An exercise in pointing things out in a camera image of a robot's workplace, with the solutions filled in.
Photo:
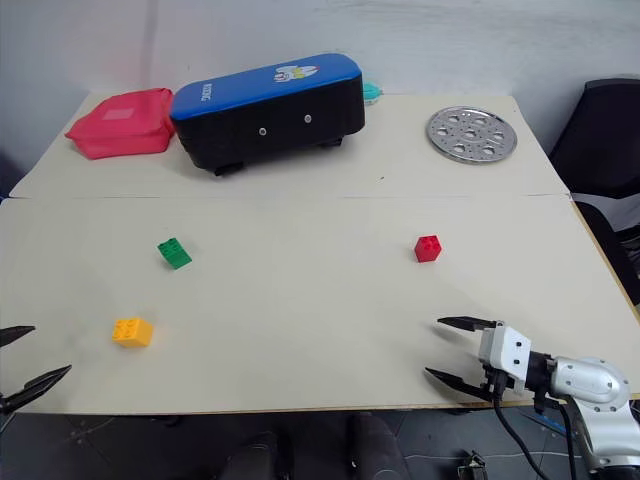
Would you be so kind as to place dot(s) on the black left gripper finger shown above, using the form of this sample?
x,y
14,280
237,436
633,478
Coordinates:
x,y
15,335
37,386

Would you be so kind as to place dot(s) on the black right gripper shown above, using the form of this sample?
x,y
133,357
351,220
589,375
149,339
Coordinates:
x,y
501,382

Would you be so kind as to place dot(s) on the red toy brick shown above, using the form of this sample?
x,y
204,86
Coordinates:
x,y
427,248

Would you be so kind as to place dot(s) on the yellow toy brick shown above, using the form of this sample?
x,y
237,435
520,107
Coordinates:
x,y
132,332

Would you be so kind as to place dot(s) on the small black floor object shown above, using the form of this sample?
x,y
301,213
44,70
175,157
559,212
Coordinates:
x,y
471,465

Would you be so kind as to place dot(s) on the green toy brick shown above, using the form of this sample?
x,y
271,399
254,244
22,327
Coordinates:
x,y
174,254

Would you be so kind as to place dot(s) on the round perforated metal plate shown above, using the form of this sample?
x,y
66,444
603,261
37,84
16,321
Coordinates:
x,y
471,134

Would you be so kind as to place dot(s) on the red fabric pouch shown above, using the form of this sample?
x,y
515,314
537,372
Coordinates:
x,y
120,125

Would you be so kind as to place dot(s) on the black office chair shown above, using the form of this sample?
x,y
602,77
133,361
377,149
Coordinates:
x,y
600,150

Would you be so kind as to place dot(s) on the teal round object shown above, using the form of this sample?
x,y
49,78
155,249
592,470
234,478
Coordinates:
x,y
372,92

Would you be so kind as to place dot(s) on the blue and black case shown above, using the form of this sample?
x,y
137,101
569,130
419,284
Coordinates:
x,y
270,120

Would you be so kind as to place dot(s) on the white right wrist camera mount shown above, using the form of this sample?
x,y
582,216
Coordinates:
x,y
506,352

